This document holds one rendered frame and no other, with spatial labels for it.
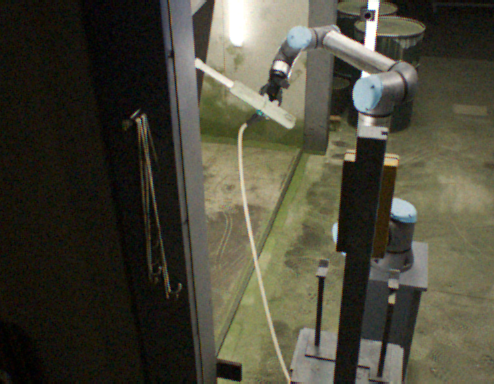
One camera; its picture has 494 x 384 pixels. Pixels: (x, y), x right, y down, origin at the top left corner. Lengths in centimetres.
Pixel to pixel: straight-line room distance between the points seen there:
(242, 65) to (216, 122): 56
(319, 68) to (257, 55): 48
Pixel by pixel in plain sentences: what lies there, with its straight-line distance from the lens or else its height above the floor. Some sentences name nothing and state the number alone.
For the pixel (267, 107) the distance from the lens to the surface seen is 226.
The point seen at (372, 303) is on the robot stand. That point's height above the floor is 50.
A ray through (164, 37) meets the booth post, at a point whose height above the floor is 179.
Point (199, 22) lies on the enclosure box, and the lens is 266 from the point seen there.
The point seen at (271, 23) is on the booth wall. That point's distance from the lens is 424.
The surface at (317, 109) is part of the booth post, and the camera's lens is 439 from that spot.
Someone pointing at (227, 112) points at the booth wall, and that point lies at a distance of 459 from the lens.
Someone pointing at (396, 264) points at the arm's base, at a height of 68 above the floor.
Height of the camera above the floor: 214
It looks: 32 degrees down
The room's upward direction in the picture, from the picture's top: 1 degrees counter-clockwise
